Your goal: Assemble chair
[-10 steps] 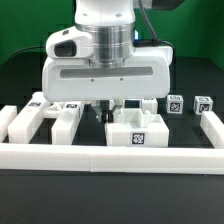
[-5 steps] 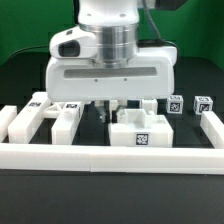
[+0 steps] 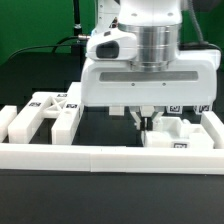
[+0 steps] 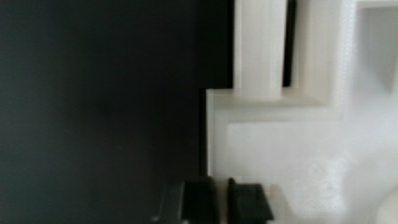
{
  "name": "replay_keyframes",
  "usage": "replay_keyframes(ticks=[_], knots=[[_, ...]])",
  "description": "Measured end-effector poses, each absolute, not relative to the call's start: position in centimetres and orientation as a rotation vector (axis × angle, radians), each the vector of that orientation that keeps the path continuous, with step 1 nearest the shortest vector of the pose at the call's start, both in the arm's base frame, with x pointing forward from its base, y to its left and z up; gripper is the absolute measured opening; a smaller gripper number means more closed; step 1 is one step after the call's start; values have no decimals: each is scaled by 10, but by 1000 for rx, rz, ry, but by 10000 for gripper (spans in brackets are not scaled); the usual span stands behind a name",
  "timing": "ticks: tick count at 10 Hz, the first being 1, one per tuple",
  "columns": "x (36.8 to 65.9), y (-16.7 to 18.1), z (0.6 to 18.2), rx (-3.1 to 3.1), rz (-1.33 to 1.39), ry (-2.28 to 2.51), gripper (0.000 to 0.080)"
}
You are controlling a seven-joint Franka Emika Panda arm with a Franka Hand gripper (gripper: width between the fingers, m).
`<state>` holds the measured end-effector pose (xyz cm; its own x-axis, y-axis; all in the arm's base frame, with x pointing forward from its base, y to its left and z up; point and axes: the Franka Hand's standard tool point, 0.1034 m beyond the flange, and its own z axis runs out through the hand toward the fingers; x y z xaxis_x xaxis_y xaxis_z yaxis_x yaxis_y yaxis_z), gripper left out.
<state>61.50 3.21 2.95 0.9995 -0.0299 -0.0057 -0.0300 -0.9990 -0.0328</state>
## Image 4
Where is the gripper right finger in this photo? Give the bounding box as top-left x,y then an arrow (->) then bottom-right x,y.
228,178 -> 274,224

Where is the white chair seat part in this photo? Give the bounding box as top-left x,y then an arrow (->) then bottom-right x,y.
207,0 -> 398,224

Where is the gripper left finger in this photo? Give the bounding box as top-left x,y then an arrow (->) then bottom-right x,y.
155,179 -> 221,224

